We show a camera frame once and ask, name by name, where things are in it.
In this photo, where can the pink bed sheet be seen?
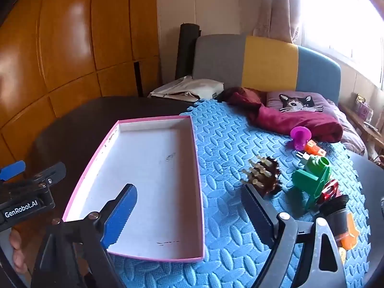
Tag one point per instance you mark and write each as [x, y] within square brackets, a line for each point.
[349, 129]

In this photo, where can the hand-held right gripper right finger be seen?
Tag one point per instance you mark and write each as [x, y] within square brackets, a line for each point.
[258, 216]

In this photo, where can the folded beige cloth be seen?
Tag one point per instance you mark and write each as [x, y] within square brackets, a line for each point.
[192, 88]

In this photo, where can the grey yellow blue headboard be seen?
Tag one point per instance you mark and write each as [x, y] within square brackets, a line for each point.
[270, 63]

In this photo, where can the brown hair brush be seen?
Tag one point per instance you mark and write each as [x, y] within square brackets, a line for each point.
[270, 174]

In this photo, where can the bright window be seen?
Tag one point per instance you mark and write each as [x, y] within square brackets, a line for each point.
[342, 15]

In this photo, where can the blue foam mat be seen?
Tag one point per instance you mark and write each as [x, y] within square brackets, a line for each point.
[225, 144]

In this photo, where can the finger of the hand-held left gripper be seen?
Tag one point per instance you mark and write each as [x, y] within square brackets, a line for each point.
[49, 174]
[12, 169]

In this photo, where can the purple plastic toy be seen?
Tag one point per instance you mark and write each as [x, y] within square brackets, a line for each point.
[300, 136]

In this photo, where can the maroon blanket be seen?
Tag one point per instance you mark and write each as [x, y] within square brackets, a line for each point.
[285, 120]

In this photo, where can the orange cube block toy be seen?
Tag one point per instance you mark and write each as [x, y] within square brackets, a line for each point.
[313, 147]

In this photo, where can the black capped grey cup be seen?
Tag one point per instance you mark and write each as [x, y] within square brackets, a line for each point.
[337, 213]

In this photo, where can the person's left hand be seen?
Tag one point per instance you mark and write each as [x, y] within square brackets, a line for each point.
[18, 249]

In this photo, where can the black rolled mat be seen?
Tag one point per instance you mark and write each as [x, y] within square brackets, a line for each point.
[187, 51]

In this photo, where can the beige curtain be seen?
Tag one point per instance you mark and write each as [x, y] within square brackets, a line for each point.
[279, 6]

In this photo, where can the green plastic holder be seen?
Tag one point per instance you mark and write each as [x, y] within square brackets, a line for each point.
[309, 183]

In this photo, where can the wooden wardrobe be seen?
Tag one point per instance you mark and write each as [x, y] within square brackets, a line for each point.
[75, 42]

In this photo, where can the wooden side shelf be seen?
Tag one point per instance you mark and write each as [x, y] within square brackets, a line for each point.
[369, 132]

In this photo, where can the pink-rimmed white tray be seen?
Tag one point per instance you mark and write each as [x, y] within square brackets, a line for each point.
[156, 171]

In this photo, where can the red metal bottle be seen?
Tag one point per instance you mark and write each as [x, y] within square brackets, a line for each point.
[328, 190]

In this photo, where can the purple cat pillow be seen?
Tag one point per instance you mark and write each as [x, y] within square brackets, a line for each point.
[297, 103]

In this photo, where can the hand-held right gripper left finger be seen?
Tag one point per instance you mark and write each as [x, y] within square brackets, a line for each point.
[120, 213]

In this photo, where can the purple box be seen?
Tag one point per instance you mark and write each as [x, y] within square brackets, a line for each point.
[364, 108]

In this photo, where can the orange plastic holder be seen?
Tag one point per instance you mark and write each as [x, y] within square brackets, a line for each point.
[349, 234]

